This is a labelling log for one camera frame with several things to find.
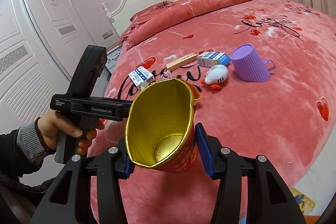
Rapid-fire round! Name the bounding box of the red gold paper cup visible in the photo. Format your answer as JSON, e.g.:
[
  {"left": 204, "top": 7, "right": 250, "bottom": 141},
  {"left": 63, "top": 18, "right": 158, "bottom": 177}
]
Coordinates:
[{"left": 125, "top": 79, "right": 198, "bottom": 173}]

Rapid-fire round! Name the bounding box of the white blue medicine box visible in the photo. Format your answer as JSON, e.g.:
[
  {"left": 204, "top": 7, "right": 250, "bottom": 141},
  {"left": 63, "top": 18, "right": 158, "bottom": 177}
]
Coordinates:
[{"left": 128, "top": 66, "right": 155, "bottom": 91}]

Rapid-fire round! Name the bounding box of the purple ribbed plastic cup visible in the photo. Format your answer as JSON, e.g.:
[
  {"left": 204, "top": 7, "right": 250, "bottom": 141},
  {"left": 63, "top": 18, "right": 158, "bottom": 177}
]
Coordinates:
[{"left": 231, "top": 44, "right": 276, "bottom": 83}]

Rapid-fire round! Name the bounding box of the blue white nasal drops box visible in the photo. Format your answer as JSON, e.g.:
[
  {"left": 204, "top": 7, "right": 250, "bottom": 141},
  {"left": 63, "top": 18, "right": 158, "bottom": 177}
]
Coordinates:
[{"left": 197, "top": 52, "right": 231, "bottom": 68}]

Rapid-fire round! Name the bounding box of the left forearm dark sleeve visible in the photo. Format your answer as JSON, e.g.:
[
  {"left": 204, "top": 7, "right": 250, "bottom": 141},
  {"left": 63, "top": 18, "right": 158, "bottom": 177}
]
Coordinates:
[{"left": 1, "top": 121, "right": 56, "bottom": 182}]

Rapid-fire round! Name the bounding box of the person's left hand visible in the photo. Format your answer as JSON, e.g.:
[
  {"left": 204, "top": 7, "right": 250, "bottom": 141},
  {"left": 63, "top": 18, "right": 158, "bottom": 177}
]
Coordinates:
[{"left": 37, "top": 110, "right": 105, "bottom": 155}]

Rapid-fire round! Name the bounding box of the white nightstand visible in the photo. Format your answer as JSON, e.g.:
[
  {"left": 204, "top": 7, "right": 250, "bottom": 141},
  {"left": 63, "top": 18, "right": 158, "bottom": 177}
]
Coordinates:
[{"left": 105, "top": 44, "right": 122, "bottom": 74}]

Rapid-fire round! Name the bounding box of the white wardrobe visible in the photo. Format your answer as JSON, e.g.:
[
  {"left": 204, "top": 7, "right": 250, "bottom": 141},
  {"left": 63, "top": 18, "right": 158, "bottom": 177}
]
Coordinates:
[{"left": 0, "top": 0, "right": 111, "bottom": 187}]

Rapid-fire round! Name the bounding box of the white plush toy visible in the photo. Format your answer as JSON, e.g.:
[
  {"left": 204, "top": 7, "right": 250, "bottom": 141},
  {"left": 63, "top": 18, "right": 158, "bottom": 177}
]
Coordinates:
[{"left": 201, "top": 65, "right": 228, "bottom": 90}]

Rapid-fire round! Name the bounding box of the colourful floor mat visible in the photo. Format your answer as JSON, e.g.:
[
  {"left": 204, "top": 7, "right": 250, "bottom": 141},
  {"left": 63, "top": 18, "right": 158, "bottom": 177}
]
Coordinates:
[{"left": 291, "top": 188, "right": 315, "bottom": 215}]

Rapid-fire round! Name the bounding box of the pink heart bedspread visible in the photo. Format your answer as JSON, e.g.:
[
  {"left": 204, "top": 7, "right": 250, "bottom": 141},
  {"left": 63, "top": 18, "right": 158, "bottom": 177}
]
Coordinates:
[{"left": 105, "top": 0, "right": 335, "bottom": 223}]

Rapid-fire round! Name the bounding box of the tan long slim box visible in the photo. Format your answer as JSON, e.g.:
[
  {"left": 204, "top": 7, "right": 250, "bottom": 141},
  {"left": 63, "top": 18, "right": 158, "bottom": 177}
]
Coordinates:
[{"left": 166, "top": 53, "right": 197, "bottom": 72}]

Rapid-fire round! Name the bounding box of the folded red quilt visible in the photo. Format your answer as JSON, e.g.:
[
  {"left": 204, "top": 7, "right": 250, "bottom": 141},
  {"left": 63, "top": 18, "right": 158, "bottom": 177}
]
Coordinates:
[{"left": 119, "top": 0, "right": 253, "bottom": 50}]

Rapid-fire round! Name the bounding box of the wall socket plate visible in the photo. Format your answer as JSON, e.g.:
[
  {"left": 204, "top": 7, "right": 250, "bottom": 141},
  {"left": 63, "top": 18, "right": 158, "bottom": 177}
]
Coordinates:
[{"left": 102, "top": 30, "right": 113, "bottom": 40}]

